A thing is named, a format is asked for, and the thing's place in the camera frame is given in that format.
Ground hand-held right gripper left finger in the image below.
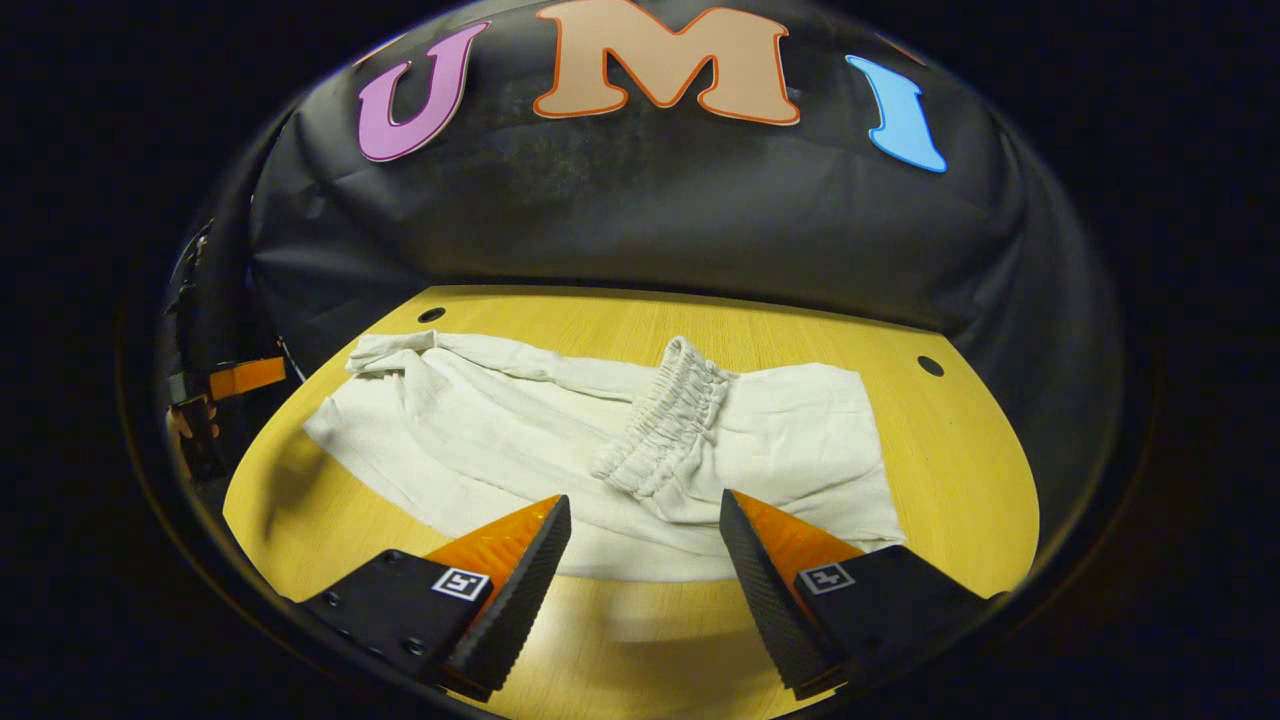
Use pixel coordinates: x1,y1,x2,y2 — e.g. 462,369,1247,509
295,493,573,703

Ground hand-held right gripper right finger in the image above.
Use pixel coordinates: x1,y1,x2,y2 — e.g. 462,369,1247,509
718,488,1006,701

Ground white jeans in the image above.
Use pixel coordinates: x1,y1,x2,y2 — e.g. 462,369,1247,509
302,330,907,584

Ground black backdrop cloth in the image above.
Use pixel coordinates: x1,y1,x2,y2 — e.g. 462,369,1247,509
155,0,1126,561

